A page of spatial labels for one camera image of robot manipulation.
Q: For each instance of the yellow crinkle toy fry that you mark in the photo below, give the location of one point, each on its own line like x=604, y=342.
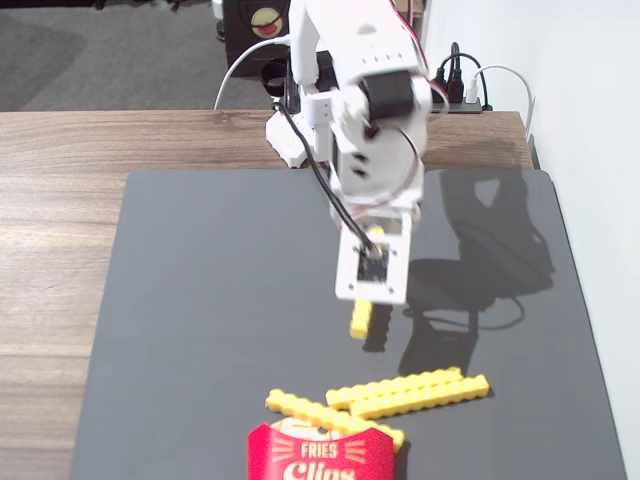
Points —
x=395, y=387
x=420, y=397
x=310, y=410
x=361, y=320

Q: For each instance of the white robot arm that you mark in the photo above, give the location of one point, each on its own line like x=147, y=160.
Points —
x=350, y=45

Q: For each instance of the dark grey power strip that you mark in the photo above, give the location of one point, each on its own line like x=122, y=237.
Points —
x=465, y=106

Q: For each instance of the black cup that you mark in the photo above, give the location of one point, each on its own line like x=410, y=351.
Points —
x=272, y=80

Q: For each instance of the dark box with round logo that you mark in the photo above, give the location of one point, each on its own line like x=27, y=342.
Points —
x=245, y=50

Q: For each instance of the dark grey mat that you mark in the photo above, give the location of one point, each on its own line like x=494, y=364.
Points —
x=200, y=300

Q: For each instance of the red fries clips box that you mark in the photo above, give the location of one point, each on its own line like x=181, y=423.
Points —
x=320, y=452

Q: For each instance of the white gripper camera mount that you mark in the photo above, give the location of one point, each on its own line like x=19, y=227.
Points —
x=372, y=285

